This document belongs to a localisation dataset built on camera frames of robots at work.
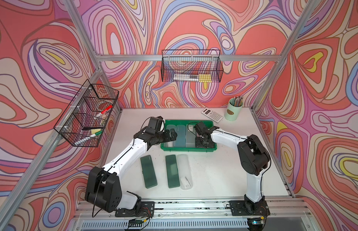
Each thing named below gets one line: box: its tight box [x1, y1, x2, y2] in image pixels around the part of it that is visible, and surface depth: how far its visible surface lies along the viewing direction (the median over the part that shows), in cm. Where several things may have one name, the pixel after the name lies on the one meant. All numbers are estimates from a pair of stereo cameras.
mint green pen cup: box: [224, 97, 244, 122], surface depth 108 cm
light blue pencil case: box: [174, 124, 187, 148], surface depth 100 cm
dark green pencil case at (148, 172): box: [140, 154, 158, 189], surface depth 87 cm
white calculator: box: [201, 107, 224, 123], surface depth 117 cm
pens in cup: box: [233, 95, 244, 107], surface depth 106 cm
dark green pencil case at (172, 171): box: [165, 154, 180, 189], surface depth 88 cm
